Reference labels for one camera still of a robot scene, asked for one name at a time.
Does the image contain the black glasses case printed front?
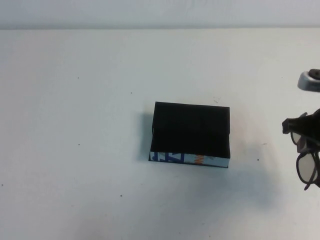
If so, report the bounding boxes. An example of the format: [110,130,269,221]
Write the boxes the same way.
[148,101,231,170]

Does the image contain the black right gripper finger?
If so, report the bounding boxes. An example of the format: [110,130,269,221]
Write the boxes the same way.
[282,112,308,135]

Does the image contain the black frame glasses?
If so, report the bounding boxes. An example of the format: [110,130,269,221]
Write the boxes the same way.
[289,131,320,191]

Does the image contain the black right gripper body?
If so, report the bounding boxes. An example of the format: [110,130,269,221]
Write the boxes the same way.
[304,107,320,146]

